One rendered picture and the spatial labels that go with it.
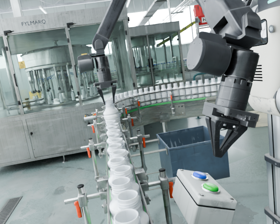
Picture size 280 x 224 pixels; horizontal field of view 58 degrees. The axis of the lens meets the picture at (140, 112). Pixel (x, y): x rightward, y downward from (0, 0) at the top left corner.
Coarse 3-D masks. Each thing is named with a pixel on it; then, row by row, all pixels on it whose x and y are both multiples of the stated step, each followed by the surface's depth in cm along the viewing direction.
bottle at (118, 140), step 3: (117, 138) 79; (120, 138) 78; (111, 141) 76; (114, 141) 75; (117, 141) 75; (120, 141) 76; (123, 141) 77; (123, 144) 77; (123, 147) 77; (126, 150) 78; (129, 159) 78; (129, 162) 77
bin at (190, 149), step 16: (192, 128) 159; (160, 144) 149; (176, 144) 160; (192, 144) 128; (208, 144) 130; (160, 160) 159; (176, 160) 128; (192, 160) 130; (208, 160) 131; (224, 160) 132; (224, 176) 134
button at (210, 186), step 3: (204, 183) 51; (207, 183) 51; (210, 183) 51; (204, 186) 50; (207, 186) 50; (210, 186) 50; (213, 186) 50; (216, 186) 50; (210, 189) 49; (213, 189) 49; (216, 189) 49
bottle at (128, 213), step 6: (120, 210) 38; (126, 210) 38; (132, 210) 38; (114, 216) 36; (120, 216) 38; (126, 216) 38; (132, 216) 38; (138, 216) 36; (114, 222) 36; (120, 222) 38; (126, 222) 35; (132, 222) 35; (138, 222) 36
